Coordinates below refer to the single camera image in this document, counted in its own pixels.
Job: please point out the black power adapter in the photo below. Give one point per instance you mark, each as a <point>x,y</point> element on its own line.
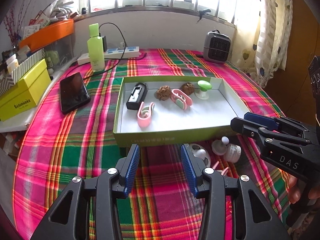
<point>104,43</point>

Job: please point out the clear plastic storage bin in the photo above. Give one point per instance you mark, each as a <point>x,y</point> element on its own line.
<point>59,52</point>

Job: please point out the large pink cable clip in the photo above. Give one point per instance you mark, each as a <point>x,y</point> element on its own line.
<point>181,99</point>

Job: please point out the white smiley round gadget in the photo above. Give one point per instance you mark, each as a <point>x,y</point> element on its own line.
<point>201,152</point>

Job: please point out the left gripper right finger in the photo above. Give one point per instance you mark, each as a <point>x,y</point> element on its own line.
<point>252,215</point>

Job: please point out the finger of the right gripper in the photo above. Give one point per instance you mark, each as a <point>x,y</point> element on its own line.
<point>274,123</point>
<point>258,131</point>

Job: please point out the grey small space heater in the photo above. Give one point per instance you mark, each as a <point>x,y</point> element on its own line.
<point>216,47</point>

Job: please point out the floral cream curtain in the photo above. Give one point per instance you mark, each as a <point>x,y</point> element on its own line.
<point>263,29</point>

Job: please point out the small pink cable clip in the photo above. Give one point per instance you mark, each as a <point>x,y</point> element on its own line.
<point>144,115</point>

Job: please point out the small walnut in box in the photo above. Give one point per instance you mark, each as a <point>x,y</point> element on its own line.
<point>187,88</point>

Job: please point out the green mushroom suction hook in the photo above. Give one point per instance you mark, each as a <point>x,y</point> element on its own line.
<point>204,86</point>

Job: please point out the white round lid knob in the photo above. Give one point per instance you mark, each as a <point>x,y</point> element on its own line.
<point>219,147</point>

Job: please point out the large brown walnut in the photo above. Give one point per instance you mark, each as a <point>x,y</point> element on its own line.
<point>163,93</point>

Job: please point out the white green shallow box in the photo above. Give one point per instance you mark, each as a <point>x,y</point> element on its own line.
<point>203,120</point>

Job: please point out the yellow shoe box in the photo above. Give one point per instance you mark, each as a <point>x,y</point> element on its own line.
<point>27,93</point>

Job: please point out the plaid pink green bedsheet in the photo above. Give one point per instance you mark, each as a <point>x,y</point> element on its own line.
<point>58,147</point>

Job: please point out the black silver charger device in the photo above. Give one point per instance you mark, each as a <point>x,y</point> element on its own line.
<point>137,96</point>

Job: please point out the orange storage bin lid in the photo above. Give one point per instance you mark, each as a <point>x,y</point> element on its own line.
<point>48,35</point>

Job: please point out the right hand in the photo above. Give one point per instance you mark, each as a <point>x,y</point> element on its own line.
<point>294,193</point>

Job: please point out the white power strip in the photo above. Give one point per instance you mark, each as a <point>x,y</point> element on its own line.
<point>114,53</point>

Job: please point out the wooden brown wardrobe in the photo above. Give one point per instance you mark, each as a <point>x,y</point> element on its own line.
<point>291,88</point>

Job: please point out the small white jar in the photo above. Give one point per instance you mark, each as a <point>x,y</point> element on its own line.
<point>233,153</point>

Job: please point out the striped grey white box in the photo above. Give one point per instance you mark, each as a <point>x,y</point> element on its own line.
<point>12,78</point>

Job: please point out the black smartphone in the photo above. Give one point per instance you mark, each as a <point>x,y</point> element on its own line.
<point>73,93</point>

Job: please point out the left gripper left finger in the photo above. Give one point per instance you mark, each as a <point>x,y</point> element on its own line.
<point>68,216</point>

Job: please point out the black window latch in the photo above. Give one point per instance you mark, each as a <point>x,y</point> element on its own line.
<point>202,13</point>

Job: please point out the green lotion bottle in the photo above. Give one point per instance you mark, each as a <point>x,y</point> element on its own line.
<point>95,48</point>

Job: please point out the red berry branches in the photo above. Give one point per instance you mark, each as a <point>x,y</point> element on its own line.
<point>13,21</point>

